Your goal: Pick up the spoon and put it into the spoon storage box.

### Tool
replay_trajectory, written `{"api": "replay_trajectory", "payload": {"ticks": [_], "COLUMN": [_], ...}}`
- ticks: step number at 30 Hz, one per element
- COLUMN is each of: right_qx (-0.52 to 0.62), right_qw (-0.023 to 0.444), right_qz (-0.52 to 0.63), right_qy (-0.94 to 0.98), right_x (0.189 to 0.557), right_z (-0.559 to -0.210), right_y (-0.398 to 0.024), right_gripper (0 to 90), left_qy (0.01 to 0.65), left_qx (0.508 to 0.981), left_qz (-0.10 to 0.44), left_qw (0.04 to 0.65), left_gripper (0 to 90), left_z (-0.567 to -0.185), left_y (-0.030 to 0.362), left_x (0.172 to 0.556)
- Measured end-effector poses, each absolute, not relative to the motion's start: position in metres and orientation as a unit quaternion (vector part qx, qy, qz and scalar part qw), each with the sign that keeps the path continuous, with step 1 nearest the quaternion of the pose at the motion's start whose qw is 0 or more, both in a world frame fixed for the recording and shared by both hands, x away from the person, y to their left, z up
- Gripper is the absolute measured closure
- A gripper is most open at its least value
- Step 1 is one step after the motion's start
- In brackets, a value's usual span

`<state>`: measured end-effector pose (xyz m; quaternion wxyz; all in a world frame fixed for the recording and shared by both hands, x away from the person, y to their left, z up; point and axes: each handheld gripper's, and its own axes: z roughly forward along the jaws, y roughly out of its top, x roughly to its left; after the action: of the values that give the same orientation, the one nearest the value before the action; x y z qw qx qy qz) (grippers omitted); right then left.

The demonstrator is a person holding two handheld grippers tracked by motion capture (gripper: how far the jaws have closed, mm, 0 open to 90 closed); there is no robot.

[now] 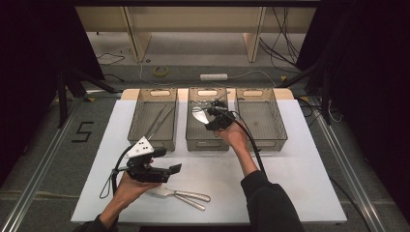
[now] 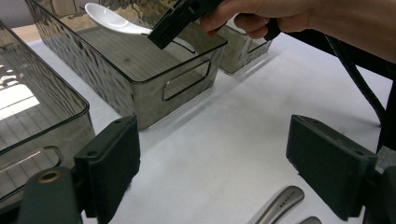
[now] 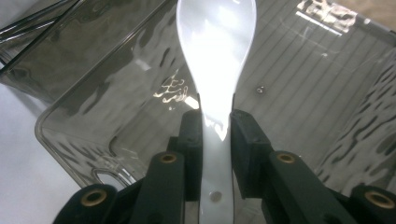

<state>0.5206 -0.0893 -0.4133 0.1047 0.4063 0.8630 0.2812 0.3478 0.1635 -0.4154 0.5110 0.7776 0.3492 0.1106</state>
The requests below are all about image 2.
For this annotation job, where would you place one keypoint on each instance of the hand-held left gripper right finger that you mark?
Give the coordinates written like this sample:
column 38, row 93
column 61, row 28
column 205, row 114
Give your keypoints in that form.
column 330, row 165

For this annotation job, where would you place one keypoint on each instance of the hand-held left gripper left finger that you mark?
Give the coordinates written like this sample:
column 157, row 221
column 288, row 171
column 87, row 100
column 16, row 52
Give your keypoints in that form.
column 109, row 168

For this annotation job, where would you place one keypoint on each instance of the clear grey plastic bin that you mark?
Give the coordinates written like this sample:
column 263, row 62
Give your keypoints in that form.
column 239, row 53
column 46, row 102
column 146, row 93

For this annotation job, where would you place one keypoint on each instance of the white ceramic spoon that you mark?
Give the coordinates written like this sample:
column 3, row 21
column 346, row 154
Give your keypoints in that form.
column 106, row 17

